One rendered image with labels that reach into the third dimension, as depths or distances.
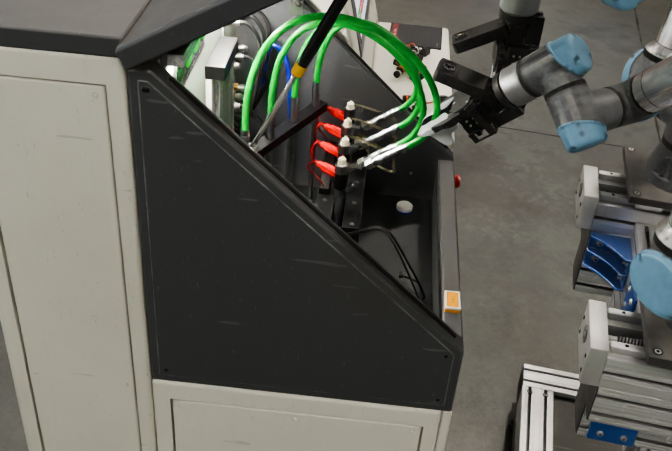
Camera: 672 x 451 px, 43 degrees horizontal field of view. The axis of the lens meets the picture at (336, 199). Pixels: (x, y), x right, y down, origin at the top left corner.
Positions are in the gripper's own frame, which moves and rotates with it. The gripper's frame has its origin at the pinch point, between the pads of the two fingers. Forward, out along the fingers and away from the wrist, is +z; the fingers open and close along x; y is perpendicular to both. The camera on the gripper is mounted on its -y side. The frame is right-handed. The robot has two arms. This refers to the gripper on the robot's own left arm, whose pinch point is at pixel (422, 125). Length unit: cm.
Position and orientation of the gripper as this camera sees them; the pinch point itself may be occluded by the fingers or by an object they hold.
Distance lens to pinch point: 169.0
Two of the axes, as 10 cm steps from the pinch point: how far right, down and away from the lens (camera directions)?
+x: 3.0, -6.9, 6.6
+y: 6.9, 6.3, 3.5
